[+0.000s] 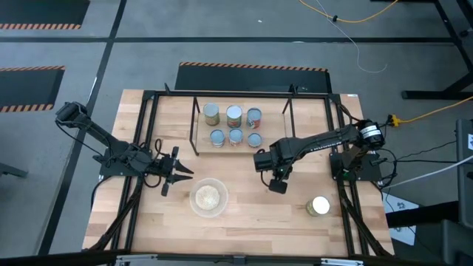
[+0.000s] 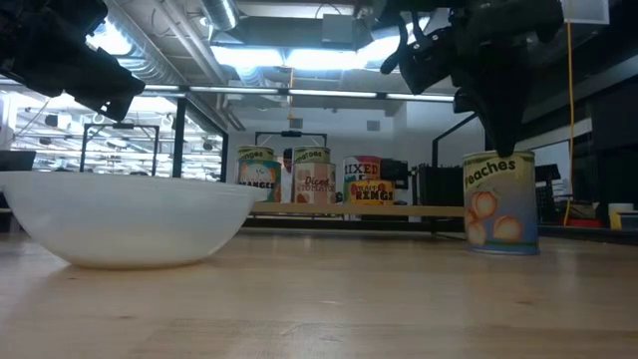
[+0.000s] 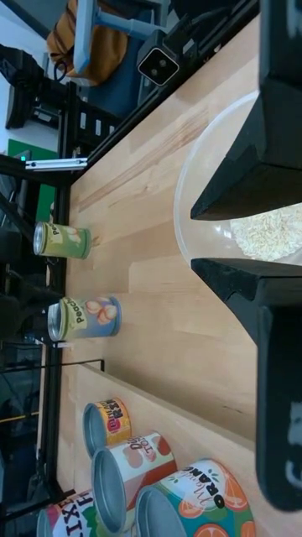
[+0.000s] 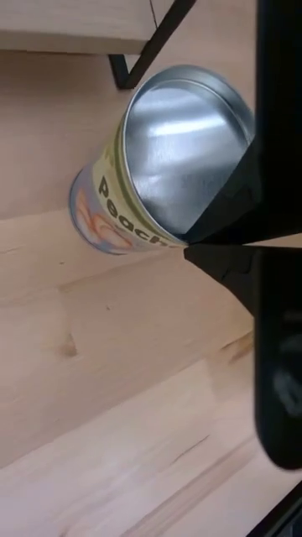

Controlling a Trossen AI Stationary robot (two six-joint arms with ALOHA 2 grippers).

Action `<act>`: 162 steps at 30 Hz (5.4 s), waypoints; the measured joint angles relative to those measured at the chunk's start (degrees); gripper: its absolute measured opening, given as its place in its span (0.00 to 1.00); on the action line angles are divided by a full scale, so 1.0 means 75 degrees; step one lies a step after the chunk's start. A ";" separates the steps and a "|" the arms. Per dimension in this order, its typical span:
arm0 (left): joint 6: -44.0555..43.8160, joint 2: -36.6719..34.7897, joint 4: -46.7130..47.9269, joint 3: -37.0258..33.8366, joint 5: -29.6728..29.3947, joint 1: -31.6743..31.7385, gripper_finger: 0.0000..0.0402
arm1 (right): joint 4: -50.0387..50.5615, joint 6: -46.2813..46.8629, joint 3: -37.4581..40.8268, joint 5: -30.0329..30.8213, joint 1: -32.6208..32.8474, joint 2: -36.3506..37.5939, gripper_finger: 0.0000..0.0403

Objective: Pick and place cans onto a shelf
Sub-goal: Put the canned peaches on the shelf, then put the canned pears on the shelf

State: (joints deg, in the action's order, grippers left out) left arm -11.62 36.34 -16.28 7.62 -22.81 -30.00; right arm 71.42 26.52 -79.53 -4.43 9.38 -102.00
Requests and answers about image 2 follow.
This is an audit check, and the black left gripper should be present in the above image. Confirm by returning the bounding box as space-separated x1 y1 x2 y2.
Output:
0 0 147 123

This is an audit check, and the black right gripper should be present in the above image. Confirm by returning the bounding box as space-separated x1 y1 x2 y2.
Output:
451 37 532 159

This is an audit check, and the peaches can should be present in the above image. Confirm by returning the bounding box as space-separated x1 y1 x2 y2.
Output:
462 150 541 256

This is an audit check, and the yellow pineapple rings can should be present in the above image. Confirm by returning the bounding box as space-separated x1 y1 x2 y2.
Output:
346 179 397 206

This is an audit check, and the mixed fruit can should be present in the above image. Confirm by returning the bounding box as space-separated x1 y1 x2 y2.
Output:
342 155 384 203

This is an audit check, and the teal oranges can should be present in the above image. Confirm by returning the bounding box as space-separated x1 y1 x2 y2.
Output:
235 159 283 203

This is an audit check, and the diced tomatoes can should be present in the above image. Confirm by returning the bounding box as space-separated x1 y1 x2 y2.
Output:
290 162 338 205

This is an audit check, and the black cabinet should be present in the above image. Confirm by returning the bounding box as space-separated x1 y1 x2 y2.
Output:
418 165 466 208

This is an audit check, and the black box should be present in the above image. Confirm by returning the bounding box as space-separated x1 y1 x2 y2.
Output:
0 150 37 174

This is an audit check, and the black monitor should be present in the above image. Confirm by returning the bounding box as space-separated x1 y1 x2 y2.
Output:
382 158 410 190

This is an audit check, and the red container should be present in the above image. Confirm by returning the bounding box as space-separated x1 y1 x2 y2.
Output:
565 217 607 229

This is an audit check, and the white bowl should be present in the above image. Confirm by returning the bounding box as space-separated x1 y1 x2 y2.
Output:
0 171 270 270

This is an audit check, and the white ceiling unit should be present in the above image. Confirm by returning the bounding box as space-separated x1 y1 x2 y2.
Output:
560 0 610 25

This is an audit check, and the grey ceiling box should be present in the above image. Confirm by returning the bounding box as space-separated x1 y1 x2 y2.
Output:
321 13 358 49

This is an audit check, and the bright ceiling light panel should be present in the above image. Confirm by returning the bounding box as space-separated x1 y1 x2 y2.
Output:
208 19 430 72

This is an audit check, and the ribbed silver ventilation duct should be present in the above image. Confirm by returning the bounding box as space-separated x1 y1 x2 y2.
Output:
102 0 185 86

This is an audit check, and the yellow cable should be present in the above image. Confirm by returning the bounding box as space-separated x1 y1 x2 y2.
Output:
562 22 576 226

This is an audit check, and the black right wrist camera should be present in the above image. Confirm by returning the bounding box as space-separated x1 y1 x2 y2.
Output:
397 27 458 96

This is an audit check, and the black cable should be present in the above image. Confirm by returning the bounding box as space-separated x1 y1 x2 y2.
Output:
380 12 428 76

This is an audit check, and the shiny silver ventilation duct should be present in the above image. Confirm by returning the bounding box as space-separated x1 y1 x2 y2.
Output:
198 0 240 32

